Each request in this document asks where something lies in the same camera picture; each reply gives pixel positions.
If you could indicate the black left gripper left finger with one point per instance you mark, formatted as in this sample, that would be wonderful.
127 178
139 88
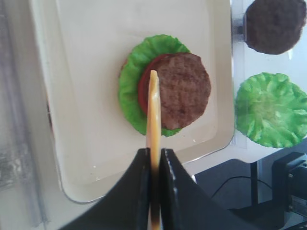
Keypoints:
126 205

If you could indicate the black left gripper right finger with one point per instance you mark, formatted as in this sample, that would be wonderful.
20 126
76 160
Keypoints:
185 206

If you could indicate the orange cheese slice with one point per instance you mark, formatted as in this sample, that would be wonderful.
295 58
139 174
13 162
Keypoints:
153 142

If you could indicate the brown meat patty on stack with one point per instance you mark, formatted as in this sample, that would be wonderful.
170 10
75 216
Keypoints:
185 89

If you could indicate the red tomato slice on stack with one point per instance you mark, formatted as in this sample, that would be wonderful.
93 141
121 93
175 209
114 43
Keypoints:
143 85

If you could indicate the green lettuce leaf in holder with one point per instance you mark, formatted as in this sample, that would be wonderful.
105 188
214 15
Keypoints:
271 110

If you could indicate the green lettuce leaf on stack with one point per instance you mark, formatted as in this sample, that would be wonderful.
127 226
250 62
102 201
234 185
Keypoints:
138 59

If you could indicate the brown meat patty in holder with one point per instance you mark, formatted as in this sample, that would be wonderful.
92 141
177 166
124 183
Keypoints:
274 26

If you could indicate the black base at bottom edge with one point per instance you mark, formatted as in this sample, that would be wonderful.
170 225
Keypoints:
270 193

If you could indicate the cream rectangular tray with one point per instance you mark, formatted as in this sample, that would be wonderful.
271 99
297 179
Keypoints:
83 45

